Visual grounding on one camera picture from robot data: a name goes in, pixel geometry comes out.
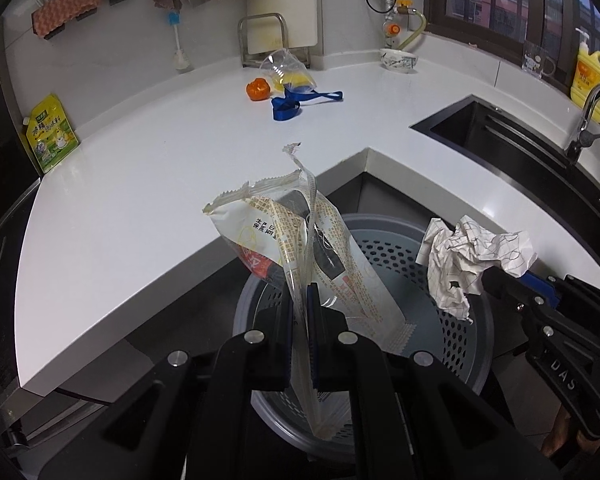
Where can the grey perforated trash bin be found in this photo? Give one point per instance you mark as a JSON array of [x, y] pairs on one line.
[[395, 260]]

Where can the blue ribbon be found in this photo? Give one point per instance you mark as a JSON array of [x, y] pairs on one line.
[[285, 109]]

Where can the white paper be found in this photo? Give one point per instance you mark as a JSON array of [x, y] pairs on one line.
[[465, 255]]

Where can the yellow detergent bottle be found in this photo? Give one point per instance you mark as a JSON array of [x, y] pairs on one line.
[[591, 85]]

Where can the white cutting board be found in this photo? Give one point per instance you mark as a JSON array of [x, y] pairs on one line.
[[285, 0]]

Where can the orange fruit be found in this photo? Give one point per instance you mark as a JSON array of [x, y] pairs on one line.
[[258, 90]]

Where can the person's right forearm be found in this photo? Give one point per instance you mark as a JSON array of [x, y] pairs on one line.
[[560, 430]]

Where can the clear glass mug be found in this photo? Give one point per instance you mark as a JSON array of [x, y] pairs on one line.
[[536, 60]]

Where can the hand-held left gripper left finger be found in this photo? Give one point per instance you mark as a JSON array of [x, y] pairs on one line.
[[280, 350]]

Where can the clear plastic cup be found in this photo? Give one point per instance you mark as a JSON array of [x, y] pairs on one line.
[[280, 65]]

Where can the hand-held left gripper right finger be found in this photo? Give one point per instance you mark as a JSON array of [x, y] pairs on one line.
[[314, 340]]

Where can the gas pipe with valves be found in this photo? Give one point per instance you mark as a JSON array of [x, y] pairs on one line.
[[391, 29]]

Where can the metal cutting board rack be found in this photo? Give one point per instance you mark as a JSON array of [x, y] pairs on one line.
[[245, 40]]

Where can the orange wavy sponge cloth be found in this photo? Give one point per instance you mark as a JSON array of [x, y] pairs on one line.
[[65, 7]]

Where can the white and blue bottle brush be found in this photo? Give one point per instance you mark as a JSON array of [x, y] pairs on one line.
[[181, 57]]

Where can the chrome sink faucet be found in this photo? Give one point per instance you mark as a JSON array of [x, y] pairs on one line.
[[587, 110]]

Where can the red and white snack wrapper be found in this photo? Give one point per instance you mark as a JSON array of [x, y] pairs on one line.
[[330, 240]]

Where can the white patterned bowl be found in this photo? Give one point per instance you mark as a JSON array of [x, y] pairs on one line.
[[399, 62]]

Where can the yellow sponge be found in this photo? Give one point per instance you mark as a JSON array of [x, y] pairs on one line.
[[297, 80]]

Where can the green seasoning pouch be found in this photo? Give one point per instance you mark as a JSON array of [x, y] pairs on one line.
[[52, 135]]

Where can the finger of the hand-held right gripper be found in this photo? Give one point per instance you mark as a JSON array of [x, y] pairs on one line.
[[542, 287], [505, 285]]

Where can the black kitchen appliance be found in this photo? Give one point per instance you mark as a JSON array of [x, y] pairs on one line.
[[0, 160]]

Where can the black kitchen sink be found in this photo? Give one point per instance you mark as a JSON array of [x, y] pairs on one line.
[[530, 160]]

